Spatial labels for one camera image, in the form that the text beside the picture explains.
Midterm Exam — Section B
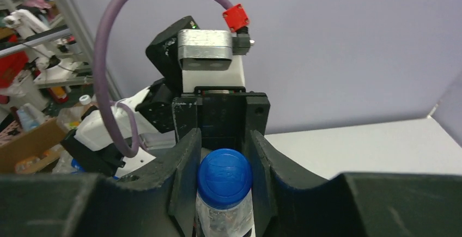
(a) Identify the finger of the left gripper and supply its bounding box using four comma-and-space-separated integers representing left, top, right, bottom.
247, 130, 338, 236
117, 129, 202, 236

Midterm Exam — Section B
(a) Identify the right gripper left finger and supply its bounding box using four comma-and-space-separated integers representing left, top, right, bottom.
1, 174, 181, 236

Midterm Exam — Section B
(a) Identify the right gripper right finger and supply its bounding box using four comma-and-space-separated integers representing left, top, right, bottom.
274, 173, 461, 236

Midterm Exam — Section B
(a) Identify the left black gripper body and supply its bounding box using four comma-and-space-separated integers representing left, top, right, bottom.
172, 89, 270, 153

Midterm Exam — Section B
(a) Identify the blue Pepsi bottle cap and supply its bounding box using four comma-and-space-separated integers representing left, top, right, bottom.
197, 148, 253, 210

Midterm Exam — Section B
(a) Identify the Pepsi bottle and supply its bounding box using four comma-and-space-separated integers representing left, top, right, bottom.
194, 192, 254, 236

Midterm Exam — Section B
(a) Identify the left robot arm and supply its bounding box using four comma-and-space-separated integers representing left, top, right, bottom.
63, 12, 336, 236

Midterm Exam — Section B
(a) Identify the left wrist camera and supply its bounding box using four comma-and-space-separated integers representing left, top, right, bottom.
177, 29, 245, 93

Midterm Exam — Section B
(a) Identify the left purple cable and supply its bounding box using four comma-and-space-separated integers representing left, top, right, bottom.
93, 0, 251, 159

